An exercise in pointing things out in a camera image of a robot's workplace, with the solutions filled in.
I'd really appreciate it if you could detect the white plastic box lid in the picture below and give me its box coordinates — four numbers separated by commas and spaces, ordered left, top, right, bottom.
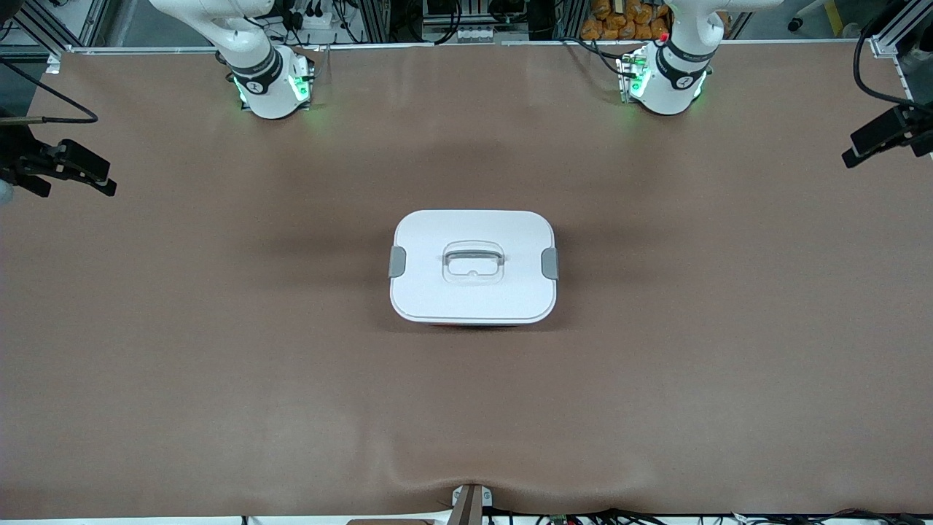
389, 209, 558, 326

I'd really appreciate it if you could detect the grey lid handle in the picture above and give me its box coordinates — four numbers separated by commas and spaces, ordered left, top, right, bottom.
443, 248, 506, 266

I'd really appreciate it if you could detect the orange packaged goods pile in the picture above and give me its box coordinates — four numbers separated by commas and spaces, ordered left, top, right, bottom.
582, 0, 673, 42

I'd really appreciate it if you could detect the white power strip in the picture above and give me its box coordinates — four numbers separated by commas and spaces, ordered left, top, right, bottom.
281, 0, 336, 31

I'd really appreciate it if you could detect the brown table mat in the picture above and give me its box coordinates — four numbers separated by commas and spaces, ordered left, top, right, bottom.
0, 42, 933, 520

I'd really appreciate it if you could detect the background electronics rack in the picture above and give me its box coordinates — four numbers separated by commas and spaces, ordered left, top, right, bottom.
379, 0, 584, 43

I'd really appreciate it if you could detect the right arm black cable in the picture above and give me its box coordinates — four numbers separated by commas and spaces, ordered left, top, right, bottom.
0, 58, 100, 125

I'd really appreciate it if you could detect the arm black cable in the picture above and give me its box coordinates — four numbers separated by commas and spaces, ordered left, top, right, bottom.
0, 58, 100, 125
851, 11, 919, 110

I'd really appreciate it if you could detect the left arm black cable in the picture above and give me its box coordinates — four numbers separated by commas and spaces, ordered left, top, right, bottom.
851, 11, 919, 110

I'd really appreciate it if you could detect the aluminium frame profile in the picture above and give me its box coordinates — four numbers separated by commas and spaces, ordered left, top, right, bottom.
0, 0, 110, 74
871, 0, 933, 58

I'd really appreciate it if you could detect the brown camera mount bracket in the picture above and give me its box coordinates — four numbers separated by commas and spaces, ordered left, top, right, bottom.
448, 483, 493, 525

